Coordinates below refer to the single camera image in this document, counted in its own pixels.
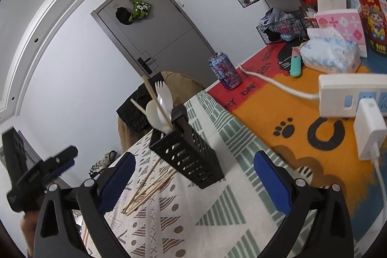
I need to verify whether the green patterned bag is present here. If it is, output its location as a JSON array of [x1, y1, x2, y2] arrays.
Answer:
[[128, 0, 152, 20]]

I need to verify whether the white charger cable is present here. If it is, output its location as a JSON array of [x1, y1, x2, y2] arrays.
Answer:
[[373, 158, 387, 206]]

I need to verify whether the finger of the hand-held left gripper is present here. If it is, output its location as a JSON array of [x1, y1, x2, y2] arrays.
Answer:
[[49, 158, 77, 179], [45, 146, 79, 170]]

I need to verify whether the pink floral box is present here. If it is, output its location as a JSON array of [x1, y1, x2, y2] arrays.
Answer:
[[315, 8, 364, 47]]

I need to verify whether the white plastic fork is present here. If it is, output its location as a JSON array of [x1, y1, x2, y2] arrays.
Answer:
[[154, 80, 173, 121]]

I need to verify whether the purple drink can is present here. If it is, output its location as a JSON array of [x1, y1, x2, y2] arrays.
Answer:
[[208, 51, 242, 90]]

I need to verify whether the white power strip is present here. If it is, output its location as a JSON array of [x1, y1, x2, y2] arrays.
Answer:
[[318, 73, 387, 118]]

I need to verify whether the cream plastic spoon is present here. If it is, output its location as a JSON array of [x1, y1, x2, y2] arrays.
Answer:
[[146, 100, 173, 133]]

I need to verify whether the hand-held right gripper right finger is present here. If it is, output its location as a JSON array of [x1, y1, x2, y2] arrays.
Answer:
[[253, 150, 355, 258]]

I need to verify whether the black garment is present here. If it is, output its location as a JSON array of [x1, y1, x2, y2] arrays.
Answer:
[[116, 84, 166, 132]]

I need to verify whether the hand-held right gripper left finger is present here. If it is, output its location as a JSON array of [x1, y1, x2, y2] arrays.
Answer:
[[34, 152, 136, 258]]

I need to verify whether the patterned tablecloth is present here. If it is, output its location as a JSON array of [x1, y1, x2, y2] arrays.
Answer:
[[79, 90, 319, 258]]

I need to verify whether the black slotted utensil holder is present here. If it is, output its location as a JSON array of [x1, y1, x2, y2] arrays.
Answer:
[[149, 104, 225, 189]]

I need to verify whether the black cap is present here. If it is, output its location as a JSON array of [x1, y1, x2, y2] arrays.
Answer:
[[114, 7, 134, 25]]

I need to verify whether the person's left hand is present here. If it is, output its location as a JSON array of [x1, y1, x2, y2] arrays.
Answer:
[[20, 211, 40, 257]]

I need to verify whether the orange cartoon mat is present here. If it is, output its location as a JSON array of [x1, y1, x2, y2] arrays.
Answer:
[[206, 42, 387, 248]]

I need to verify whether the black door handle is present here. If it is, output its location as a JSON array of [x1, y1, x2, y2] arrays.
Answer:
[[136, 57, 160, 73]]

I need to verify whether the red cartoon box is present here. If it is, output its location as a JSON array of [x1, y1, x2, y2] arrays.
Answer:
[[355, 0, 387, 59]]

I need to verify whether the grey door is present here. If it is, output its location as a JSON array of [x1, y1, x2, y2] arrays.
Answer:
[[90, 0, 219, 90]]

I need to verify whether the pile of wooden chopsticks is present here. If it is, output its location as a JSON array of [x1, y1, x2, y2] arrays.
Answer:
[[122, 155, 178, 216]]

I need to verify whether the white power strip cable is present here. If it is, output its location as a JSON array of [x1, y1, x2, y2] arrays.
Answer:
[[236, 63, 321, 101]]

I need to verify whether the white charger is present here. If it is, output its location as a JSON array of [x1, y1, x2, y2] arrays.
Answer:
[[353, 99, 387, 161]]

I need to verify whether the light wooden chopstick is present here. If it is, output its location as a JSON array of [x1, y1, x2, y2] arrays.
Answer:
[[142, 75, 174, 127], [130, 99, 170, 126]]

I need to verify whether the tissue pack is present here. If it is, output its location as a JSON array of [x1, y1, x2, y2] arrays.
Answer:
[[291, 27, 362, 74]]

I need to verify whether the small teal case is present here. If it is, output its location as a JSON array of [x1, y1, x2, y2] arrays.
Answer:
[[289, 54, 302, 78]]

